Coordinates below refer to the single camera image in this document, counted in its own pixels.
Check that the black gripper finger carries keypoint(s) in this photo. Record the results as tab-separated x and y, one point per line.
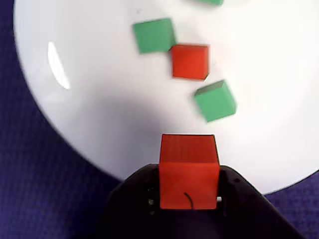
249	216
129	211

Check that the green cube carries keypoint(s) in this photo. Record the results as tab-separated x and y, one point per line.
211	2
153	35
215	102

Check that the white round plate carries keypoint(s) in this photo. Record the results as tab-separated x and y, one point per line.
99	99

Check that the red cube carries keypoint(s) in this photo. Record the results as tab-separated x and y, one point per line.
189	179
189	62

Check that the blue woven table cloth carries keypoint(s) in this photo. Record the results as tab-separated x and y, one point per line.
37	174

